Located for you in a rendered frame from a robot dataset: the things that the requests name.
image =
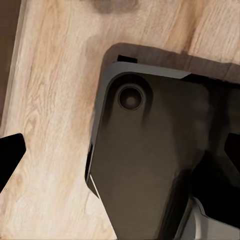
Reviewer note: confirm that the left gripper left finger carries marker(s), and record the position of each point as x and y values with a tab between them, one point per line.
12	150

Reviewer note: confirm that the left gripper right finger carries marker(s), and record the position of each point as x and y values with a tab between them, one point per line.
232	149

